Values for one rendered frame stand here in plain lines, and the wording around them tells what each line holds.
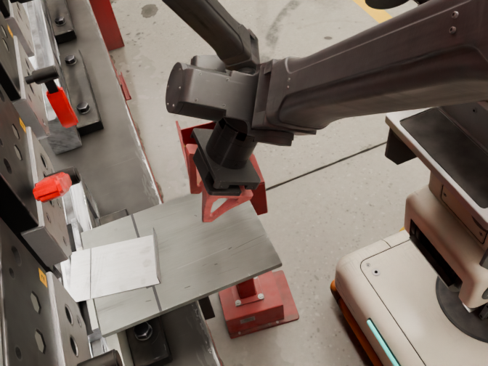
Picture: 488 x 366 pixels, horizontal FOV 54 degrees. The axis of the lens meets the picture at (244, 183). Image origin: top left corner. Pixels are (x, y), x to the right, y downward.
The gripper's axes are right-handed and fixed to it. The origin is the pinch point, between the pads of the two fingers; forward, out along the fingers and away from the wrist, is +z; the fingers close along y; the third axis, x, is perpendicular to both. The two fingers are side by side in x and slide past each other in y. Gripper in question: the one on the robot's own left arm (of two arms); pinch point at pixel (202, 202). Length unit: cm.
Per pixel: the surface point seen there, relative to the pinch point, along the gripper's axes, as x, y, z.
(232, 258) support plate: 4.7, 6.2, 5.2
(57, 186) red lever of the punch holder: -23.1, 12.3, -14.7
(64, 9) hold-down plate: -3, -97, 21
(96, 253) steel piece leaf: -11.3, -3.2, 14.4
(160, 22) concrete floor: 80, -227, 79
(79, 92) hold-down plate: -4, -56, 22
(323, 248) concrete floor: 93, -43, 70
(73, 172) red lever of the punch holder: -20.3, 6.2, -10.7
